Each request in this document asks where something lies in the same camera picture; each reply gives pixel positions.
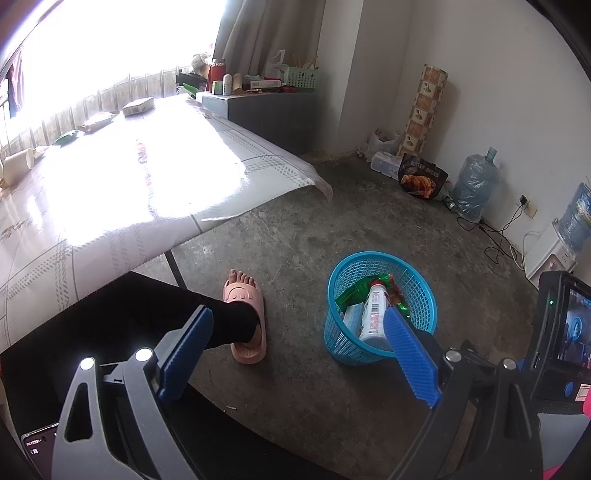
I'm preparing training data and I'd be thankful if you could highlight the white carton box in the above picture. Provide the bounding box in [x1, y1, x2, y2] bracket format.
[121, 97, 155, 117]

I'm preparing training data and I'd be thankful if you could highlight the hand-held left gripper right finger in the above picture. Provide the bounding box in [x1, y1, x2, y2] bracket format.
[383, 305, 546, 480]

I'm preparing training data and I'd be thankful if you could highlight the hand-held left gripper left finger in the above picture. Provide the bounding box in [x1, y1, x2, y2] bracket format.
[51, 305, 214, 480]

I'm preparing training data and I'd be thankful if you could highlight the grey lattice storage basket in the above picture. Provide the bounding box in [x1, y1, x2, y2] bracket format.
[283, 67, 318, 89]

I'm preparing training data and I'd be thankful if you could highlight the white water dispenser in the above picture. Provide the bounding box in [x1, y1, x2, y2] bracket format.
[524, 222, 580, 280]

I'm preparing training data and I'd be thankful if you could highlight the black paper bag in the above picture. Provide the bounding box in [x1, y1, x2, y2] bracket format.
[398, 154, 450, 199]

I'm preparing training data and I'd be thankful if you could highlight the black smartphone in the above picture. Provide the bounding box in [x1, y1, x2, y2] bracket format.
[21, 422, 61, 480]

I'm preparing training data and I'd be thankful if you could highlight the green snack bag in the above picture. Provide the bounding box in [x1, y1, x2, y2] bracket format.
[335, 273, 409, 320]

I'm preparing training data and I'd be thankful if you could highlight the patterned rolled mat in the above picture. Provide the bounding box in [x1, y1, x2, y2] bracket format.
[397, 65, 448, 158]

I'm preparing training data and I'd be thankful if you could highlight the hanging dark red garment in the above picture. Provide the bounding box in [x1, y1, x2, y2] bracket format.
[4, 48, 26, 116]

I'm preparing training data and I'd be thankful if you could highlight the red thermos flask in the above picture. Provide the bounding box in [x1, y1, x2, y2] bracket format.
[208, 59, 227, 95]

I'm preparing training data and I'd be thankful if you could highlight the blue plastic basket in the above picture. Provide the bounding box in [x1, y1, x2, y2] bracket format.
[323, 251, 438, 367]

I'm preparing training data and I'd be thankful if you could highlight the beige curtain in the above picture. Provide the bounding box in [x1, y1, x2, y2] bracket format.
[212, 0, 324, 79]

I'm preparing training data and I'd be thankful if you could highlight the white plastic bottle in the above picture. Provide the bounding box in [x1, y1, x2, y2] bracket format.
[358, 282, 393, 352]

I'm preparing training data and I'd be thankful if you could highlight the white plastic bag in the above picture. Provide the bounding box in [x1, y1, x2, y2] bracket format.
[367, 128, 400, 158]

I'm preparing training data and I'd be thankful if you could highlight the person's leg in black trousers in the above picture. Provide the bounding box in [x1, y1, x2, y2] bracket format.
[0, 268, 265, 416]

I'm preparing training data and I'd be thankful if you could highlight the black table leg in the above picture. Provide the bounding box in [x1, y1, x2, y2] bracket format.
[165, 249, 185, 289]

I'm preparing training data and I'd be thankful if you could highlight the white wrapped package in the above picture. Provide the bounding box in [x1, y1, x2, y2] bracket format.
[370, 151, 403, 176]

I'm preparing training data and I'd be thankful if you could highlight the grey cabinet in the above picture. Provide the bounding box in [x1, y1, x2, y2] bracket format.
[196, 90, 319, 155]

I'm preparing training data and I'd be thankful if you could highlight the white paper cup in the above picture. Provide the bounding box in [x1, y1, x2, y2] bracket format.
[2, 148, 35, 183]

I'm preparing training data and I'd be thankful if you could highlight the metal window railing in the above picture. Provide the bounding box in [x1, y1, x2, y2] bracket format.
[0, 69, 181, 158]

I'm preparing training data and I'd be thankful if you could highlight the blue water jug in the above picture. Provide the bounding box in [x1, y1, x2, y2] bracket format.
[556, 182, 591, 252]
[450, 147, 502, 223]

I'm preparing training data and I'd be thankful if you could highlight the beige flat packet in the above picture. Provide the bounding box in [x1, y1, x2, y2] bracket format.
[78, 113, 116, 134]

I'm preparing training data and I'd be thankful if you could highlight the pink slipper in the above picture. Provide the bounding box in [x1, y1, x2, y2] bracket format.
[223, 279, 269, 365]

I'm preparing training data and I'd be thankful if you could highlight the pale blue packet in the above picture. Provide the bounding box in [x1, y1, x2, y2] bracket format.
[343, 304, 366, 334]

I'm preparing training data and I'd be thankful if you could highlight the black power cable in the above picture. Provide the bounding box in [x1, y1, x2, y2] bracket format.
[457, 203, 527, 271]

